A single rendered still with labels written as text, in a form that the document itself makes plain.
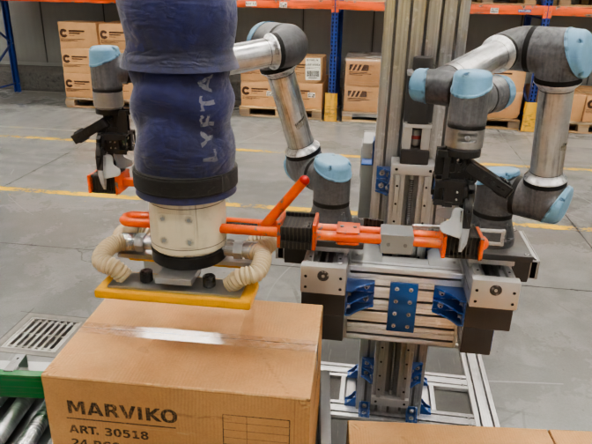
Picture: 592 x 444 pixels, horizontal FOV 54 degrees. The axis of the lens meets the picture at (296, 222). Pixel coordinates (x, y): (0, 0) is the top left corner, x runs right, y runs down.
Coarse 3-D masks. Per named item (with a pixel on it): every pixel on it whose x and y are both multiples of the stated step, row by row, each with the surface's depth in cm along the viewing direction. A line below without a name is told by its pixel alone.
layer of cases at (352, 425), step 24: (360, 432) 172; (384, 432) 172; (408, 432) 173; (432, 432) 173; (456, 432) 173; (480, 432) 173; (504, 432) 173; (528, 432) 174; (552, 432) 174; (576, 432) 174
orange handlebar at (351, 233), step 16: (128, 224) 131; (144, 224) 130; (224, 224) 129; (272, 224) 131; (320, 224) 130; (352, 224) 129; (336, 240) 126; (352, 240) 126; (368, 240) 125; (416, 240) 124; (432, 240) 124
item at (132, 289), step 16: (144, 272) 126; (96, 288) 125; (112, 288) 125; (128, 288) 125; (144, 288) 125; (160, 288) 125; (176, 288) 125; (192, 288) 125; (208, 288) 125; (224, 288) 125; (256, 288) 128; (192, 304) 123; (208, 304) 122; (224, 304) 122; (240, 304) 121
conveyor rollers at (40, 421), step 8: (0, 400) 183; (16, 400) 181; (24, 400) 182; (32, 400) 184; (16, 408) 178; (24, 408) 180; (40, 408) 178; (8, 416) 174; (16, 416) 176; (40, 416) 175; (0, 424) 171; (8, 424) 172; (16, 424) 175; (32, 424) 171; (40, 424) 172; (0, 432) 168; (8, 432) 170; (24, 432) 169; (32, 432) 169; (40, 432) 171; (0, 440) 167; (24, 440) 165; (32, 440) 167
